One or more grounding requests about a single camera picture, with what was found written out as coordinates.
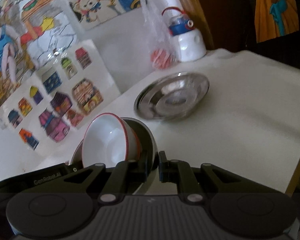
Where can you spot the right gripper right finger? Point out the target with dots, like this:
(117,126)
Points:
(181,174)

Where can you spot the steel plate with sticker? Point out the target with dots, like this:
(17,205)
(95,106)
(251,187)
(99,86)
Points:
(172,97)

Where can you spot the houses drawing on paper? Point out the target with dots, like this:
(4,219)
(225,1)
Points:
(51,108)

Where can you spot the white blue water bottle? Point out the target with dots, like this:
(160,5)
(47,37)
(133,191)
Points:
(187,39)

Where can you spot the brown wooden door frame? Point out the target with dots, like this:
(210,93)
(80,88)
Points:
(194,9)

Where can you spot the steel bowl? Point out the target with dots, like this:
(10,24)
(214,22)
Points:
(148,151)

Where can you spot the white bowl red rim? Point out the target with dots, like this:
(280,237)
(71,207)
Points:
(109,140)

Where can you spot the boy with fan drawing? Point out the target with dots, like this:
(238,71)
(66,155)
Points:
(32,32)

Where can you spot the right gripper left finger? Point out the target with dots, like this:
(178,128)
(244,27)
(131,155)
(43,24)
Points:
(124,180)

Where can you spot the orange dress girl painting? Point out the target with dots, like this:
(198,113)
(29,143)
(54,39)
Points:
(275,18)

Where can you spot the clear plastic bag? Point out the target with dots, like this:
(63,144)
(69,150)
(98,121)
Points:
(161,51)

